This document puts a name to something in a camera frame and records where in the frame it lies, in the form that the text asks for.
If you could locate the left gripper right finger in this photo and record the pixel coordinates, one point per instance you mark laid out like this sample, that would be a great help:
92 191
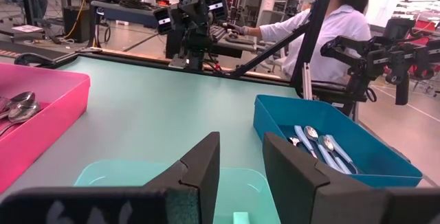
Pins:
292 189

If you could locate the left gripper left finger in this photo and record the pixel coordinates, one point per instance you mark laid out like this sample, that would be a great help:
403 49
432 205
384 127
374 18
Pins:
203 169

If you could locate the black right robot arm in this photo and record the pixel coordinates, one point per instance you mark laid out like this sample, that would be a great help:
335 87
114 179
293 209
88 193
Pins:
192 50

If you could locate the person's left forearm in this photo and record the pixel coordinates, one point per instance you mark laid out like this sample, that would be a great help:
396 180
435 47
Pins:
268 31

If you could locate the person's left hand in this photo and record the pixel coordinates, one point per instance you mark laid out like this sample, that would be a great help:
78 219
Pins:
240 30

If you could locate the black computer keyboard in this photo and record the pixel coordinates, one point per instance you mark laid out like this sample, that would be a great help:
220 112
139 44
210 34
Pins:
237 40

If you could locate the dark grey desk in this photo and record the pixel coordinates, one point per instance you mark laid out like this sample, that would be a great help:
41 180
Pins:
240 50

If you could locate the green table mat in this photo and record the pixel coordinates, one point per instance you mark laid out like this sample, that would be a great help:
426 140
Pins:
154 114

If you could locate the blue plastic bin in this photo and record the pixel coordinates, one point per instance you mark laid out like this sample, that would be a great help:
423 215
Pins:
275 114

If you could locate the grey equipment cart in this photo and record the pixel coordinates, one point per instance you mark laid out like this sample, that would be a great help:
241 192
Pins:
130 14

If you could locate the translucent teal plastic bin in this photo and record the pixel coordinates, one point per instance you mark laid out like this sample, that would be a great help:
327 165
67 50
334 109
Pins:
113 174

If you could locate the person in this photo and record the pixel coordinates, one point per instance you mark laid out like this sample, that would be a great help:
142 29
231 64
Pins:
347 31

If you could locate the black cabinet box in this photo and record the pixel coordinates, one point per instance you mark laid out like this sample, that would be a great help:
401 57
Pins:
75 24

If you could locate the pink plastic bin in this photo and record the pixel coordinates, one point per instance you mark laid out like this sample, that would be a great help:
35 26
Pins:
51 131

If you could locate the white sheet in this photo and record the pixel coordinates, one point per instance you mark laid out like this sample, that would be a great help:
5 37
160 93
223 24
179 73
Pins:
27 29

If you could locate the red object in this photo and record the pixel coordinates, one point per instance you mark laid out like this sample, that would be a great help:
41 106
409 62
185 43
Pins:
426 28

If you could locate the silver aluminium post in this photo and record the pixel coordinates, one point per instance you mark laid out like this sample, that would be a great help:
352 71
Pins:
307 83

